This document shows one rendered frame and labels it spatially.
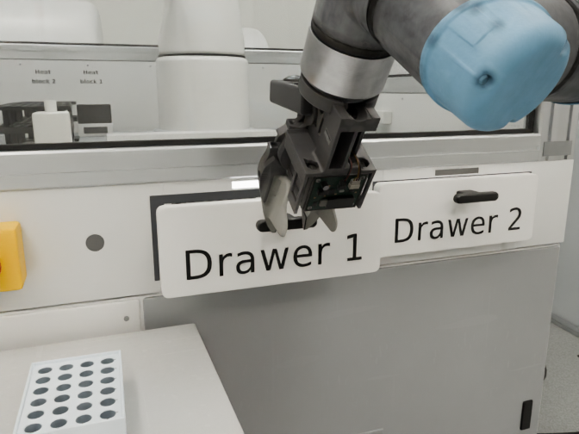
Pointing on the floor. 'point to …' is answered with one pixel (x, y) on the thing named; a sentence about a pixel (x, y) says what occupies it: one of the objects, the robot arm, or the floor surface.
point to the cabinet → (356, 344)
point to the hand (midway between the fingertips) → (289, 216)
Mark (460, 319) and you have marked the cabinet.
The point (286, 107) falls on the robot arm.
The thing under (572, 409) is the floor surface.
